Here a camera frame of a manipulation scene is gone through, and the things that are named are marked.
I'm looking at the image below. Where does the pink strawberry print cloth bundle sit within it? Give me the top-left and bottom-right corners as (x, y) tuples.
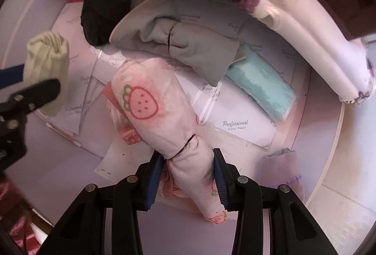
(106, 57), (228, 225)

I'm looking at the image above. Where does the mint green cloth roll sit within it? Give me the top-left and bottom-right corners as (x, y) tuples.
(226, 43), (297, 121)

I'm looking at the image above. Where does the pale lilac drawer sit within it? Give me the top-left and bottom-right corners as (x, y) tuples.
(0, 0), (347, 255)

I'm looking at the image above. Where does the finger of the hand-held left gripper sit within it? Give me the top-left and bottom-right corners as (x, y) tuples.
(0, 65), (25, 88)
(0, 79), (61, 117)

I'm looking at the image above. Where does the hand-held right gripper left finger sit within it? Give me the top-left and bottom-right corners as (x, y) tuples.
(48, 152), (164, 255)

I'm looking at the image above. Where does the lilac sock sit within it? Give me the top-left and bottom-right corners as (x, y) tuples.
(260, 147), (305, 201)

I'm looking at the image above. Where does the grey cloth bundle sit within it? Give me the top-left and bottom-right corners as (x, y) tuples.
(139, 16), (240, 87)

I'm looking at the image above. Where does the black sock bundle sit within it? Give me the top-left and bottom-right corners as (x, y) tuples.
(81, 0), (131, 47)

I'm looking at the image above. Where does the beige knit sock bundle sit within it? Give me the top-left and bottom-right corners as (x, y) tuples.
(23, 32), (70, 118)

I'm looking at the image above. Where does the red satin cloth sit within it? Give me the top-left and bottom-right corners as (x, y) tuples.
(0, 175), (40, 247)

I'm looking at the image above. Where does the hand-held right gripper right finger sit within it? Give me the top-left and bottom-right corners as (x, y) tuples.
(212, 147), (338, 255)

